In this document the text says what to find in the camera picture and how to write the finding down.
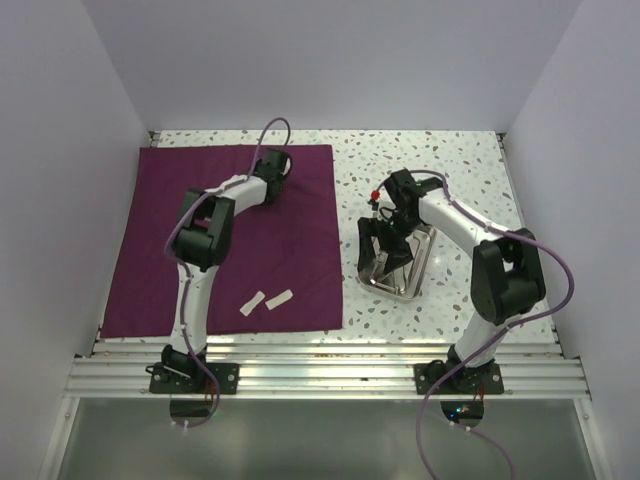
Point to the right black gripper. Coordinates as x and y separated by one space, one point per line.
398 254

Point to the steel scalpel handle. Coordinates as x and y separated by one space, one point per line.
389 289

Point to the steel forceps with rings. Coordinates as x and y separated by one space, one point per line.
378 277

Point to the steel scissors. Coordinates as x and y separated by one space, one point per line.
399 281

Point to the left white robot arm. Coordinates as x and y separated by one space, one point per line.
199 244

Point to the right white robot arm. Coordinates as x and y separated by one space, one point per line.
506 279

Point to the steel instrument tray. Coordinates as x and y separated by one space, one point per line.
421 242

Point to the purple cloth mat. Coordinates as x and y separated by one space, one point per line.
291 244

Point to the white bandage strip right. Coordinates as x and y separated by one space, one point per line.
279 300

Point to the white bandage strip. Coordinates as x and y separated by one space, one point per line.
250 305
279 300

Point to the white bandage strip left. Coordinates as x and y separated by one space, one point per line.
250 305

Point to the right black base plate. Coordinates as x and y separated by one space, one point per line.
486 379

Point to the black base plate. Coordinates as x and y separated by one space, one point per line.
225 375
486 379

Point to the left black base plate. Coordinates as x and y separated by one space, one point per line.
225 375

